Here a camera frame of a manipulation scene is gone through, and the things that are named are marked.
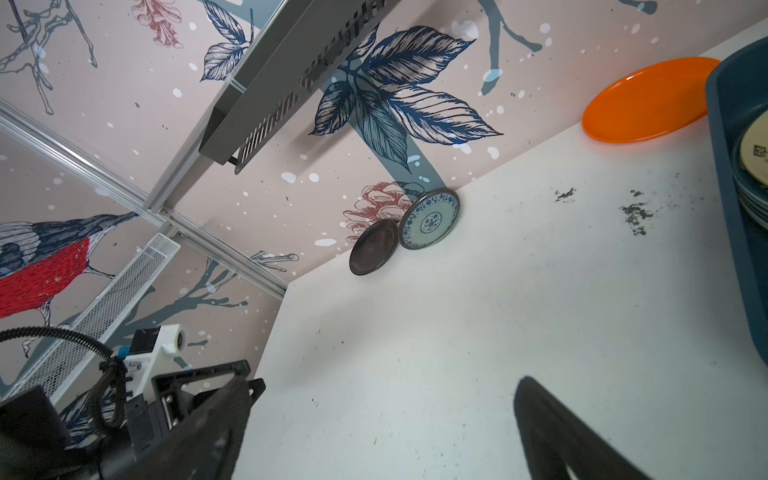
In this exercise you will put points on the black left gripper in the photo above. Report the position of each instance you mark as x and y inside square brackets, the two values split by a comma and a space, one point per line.
[150, 423]

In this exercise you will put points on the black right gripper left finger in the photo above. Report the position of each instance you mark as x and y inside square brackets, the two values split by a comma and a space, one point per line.
[205, 445]

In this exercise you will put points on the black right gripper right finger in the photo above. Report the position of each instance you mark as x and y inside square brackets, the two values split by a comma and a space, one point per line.
[559, 445]

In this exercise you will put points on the small green patterned plate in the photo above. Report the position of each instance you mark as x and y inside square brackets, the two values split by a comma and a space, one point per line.
[430, 219]

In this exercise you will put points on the black round plate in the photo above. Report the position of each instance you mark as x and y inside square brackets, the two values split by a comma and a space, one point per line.
[374, 247]

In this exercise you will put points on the teal rim plate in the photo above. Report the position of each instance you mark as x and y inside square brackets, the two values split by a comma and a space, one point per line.
[751, 193]

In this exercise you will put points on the cream yellow plate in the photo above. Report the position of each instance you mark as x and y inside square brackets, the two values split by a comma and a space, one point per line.
[753, 148]

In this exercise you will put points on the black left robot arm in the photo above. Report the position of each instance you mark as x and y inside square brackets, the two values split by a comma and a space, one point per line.
[35, 442]

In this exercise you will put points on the teal plastic bin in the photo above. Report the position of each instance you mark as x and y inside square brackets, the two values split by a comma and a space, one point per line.
[736, 94]

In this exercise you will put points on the orange plastic plate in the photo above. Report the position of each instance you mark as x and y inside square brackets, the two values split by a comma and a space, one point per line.
[652, 102]

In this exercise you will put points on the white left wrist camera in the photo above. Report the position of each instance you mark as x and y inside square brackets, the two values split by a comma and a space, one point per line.
[152, 352]

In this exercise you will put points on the white wire mesh shelf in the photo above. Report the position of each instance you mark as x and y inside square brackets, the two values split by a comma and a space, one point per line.
[57, 368]

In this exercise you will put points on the black hanging wire basket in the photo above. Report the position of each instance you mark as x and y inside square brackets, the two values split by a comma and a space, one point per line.
[302, 45]

